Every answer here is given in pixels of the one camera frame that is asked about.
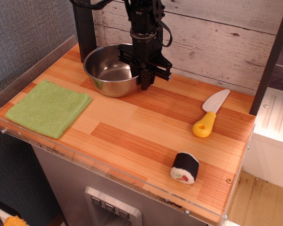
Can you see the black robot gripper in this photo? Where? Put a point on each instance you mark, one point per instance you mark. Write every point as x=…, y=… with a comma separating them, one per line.
x=145, y=58

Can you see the stainless steel bowl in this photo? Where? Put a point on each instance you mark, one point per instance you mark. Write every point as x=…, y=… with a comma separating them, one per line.
x=108, y=74

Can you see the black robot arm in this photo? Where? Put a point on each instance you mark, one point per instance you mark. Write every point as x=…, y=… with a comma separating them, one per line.
x=146, y=19

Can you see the green folded towel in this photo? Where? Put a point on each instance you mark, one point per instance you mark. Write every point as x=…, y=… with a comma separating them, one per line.
x=48, y=109

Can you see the plush sushi roll toy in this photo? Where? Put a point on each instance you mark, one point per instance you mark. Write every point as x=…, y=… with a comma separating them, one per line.
x=185, y=168

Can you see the silver toy fridge cabinet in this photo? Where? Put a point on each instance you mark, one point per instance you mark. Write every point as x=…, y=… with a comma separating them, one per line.
x=68, y=182

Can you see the grey ice dispenser panel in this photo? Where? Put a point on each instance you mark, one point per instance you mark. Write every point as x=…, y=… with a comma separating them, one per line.
x=110, y=207

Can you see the white toy sink unit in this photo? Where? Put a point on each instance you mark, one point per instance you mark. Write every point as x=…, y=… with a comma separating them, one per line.
x=264, y=155

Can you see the clear acrylic table guard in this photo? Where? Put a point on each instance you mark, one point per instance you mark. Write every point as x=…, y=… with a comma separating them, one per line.
x=139, y=156

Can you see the orange plush toy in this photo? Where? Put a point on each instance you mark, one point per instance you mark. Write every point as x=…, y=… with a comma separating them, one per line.
x=15, y=221

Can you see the dark left shelf post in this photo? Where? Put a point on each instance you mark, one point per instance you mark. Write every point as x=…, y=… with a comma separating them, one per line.
x=85, y=28

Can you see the dark shelf post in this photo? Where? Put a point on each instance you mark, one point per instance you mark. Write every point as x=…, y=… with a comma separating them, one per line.
x=85, y=28
x=267, y=74

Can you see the toy knife yellow handle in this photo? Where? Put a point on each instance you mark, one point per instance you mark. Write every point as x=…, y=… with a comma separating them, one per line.
x=203, y=127

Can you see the dark right shelf post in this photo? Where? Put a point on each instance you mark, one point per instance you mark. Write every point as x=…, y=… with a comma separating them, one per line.
x=267, y=74

